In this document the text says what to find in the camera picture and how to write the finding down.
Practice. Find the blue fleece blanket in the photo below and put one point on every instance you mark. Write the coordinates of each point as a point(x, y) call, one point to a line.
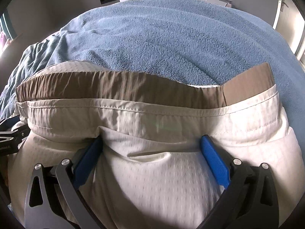
point(189, 41)

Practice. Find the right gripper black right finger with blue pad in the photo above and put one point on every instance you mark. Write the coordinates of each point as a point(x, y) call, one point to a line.
point(249, 199)

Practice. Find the white puffer jacket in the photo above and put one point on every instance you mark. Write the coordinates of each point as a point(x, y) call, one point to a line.
point(151, 173)

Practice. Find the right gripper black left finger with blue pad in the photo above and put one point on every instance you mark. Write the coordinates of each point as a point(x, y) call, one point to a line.
point(53, 199)

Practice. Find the window with curtain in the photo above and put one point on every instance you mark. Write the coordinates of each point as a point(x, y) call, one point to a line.
point(8, 33)

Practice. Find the white door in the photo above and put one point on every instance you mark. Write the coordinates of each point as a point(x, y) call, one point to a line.
point(290, 24)

